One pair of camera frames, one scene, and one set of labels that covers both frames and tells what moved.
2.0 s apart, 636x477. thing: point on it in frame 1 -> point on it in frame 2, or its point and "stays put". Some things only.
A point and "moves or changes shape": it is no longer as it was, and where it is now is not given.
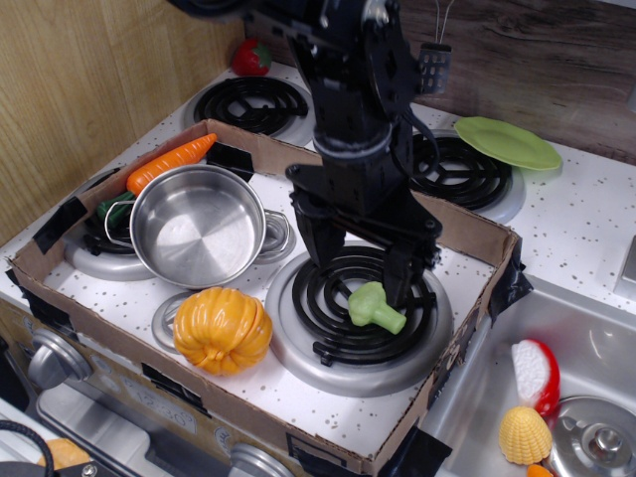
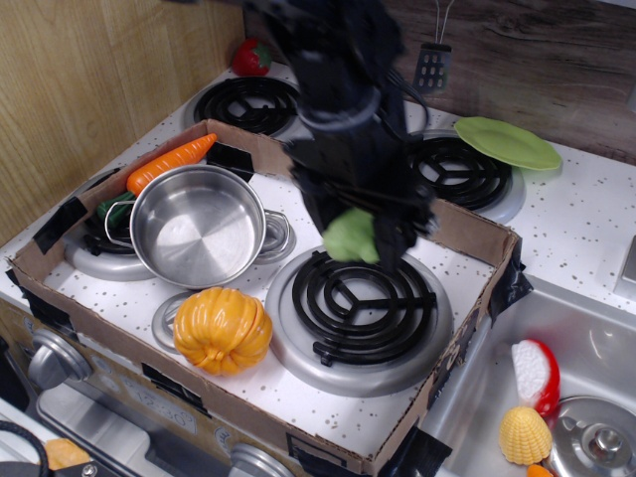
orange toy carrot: x=114 y=209 stays put
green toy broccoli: x=368 y=304 moves or changes shape
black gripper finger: x=404 y=264 -> x=397 y=229
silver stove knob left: x=55 y=360 stays put
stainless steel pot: x=197 y=226 stays put
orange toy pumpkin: x=222 y=331 stays put
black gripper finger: x=325 y=235 -> x=324 y=205
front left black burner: x=97 y=249 stays put
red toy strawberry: x=251 y=59 stays put
